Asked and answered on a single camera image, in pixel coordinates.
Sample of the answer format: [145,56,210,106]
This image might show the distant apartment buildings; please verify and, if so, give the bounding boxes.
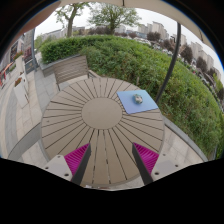
[138,21,224,84]

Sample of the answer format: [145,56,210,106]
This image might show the grey storefront building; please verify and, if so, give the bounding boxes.
[0,36,25,91]

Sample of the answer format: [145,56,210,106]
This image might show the grey slatted wooden chair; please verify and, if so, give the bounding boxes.
[53,54,98,92]

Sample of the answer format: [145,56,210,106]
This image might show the beige patio umbrella canopy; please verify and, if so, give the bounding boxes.
[19,0,214,51]

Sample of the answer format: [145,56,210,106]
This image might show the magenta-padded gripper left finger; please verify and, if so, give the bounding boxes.
[41,143,92,186]

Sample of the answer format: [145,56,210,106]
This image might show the tall grey sign pillar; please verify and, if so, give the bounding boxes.
[23,29,38,74]

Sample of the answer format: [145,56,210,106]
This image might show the thin-trunked leaning tree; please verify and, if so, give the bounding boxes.
[54,2,91,38]

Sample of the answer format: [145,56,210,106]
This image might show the blue rectangular mouse pad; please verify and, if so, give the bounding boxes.
[116,89,160,115]

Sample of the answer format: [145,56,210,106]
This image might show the dark curved umbrella pole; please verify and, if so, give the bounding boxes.
[154,22,183,104]

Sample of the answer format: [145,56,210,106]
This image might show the translucent green computer mouse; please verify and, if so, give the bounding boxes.
[132,93,144,105]

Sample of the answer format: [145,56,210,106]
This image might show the white planter with red flowers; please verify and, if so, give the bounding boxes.
[13,77,30,108]

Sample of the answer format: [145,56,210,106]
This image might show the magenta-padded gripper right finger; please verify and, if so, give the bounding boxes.
[131,143,184,186]

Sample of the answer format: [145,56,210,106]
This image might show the round-crowned green tree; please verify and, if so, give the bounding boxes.
[88,3,141,35]

